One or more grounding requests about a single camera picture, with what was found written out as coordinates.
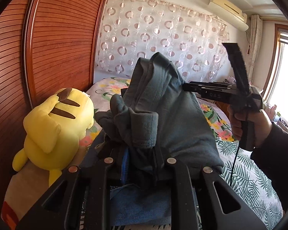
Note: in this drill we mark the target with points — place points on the person's right hand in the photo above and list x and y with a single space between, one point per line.
262 129

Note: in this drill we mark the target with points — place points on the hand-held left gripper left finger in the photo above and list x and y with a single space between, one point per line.
125 165

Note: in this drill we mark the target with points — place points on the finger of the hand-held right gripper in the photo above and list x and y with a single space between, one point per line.
206 86

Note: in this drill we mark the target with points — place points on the group of small bottles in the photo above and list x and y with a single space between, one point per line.
279 119

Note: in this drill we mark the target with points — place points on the wall air conditioner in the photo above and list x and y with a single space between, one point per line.
228 10

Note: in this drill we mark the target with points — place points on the wooden headboard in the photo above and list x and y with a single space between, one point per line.
62 40

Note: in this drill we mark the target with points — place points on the floral blanket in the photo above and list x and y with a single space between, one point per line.
105 86

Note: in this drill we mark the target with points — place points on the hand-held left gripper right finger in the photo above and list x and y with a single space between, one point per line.
169 170

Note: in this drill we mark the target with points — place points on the beige window curtain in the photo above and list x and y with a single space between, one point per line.
255 50

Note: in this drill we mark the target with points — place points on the grey sweatshirt garment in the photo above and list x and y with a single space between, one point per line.
163 115

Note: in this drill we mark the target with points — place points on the sheer circle-patterned curtain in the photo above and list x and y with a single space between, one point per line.
158 28

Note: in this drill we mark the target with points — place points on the person's right forearm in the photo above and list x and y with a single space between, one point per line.
278 163

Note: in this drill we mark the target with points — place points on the blue denim jeans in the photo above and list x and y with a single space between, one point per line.
139 203

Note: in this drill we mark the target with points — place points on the window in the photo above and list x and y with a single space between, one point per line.
285 71

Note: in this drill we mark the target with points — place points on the palm leaf print bed sheet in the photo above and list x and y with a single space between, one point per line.
249 191

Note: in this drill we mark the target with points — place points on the yellow plush toy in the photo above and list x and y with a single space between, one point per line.
52 129

